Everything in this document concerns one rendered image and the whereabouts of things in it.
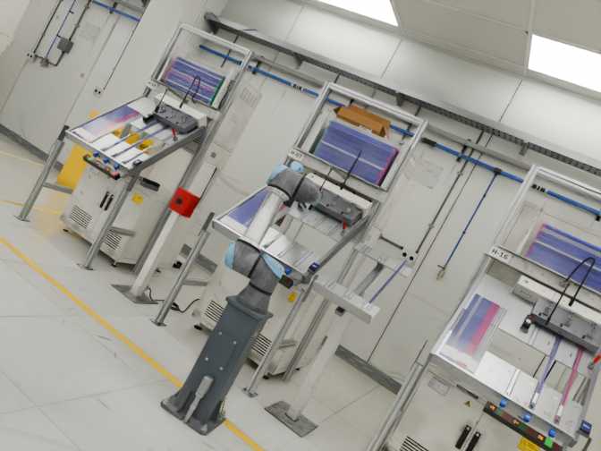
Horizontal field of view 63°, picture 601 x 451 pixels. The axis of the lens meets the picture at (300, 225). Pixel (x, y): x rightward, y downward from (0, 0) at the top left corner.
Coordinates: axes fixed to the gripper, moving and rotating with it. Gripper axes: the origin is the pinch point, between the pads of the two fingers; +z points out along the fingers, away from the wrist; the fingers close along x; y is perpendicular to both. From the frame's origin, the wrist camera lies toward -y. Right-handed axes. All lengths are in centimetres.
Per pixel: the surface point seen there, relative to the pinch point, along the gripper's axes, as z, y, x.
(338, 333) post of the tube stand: 18, -46, -61
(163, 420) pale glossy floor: -20, -135, -34
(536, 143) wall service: 54, 202, -89
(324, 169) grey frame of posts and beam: 8.1, 43.3, 10.1
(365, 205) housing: 11.5, 34.7, -27.6
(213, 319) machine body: 61, -66, 22
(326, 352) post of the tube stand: 24, -56, -61
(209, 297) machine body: 55, -58, 32
